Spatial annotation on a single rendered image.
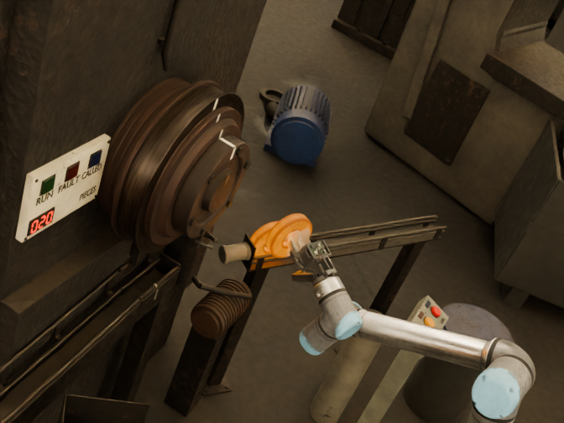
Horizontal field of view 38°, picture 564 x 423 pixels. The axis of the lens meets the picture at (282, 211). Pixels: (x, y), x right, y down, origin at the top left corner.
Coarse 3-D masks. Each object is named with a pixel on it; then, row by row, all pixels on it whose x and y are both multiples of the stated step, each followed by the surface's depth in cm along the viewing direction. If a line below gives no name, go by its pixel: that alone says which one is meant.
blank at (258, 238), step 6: (270, 222) 262; (276, 222) 263; (258, 228) 262; (264, 228) 261; (270, 228) 260; (258, 234) 261; (264, 234) 260; (252, 240) 262; (258, 240) 261; (264, 240) 262; (258, 246) 263; (264, 246) 269; (258, 252) 265; (264, 252) 266
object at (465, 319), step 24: (456, 312) 316; (480, 312) 321; (480, 336) 310; (504, 336) 315; (432, 360) 316; (408, 384) 331; (432, 384) 317; (456, 384) 312; (432, 408) 321; (456, 408) 320
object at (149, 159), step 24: (192, 96) 196; (216, 96) 197; (168, 120) 190; (192, 120) 190; (144, 144) 189; (168, 144) 187; (144, 168) 189; (144, 192) 188; (120, 216) 197; (144, 216) 196; (144, 240) 204
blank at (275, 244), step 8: (288, 216) 248; (296, 216) 248; (304, 216) 251; (280, 224) 246; (288, 224) 246; (296, 224) 248; (304, 224) 250; (272, 232) 247; (280, 232) 246; (288, 232) 248; (272, 240) 247; (280, 240) 248; (272, 248) 249; (280, 248) 251; (288, 248) 254; (280, 256) 254
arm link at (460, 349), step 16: (368, 320) 247; (384, 320) 245; (400, 320) 244; (352, 336) 252; (368, 336) 247; (384, 336) 243; (400, 336) 240; (416, 336) 237; (432, 336) 235; (448, 336) 233; (464, 336) 232; (416, 352) 240; (432, 352) 235; (448, 352) 231; (464, 352) 229; (480, 352) 226; (496, 352) 222; (512, 352) 219; (480, 368) 227
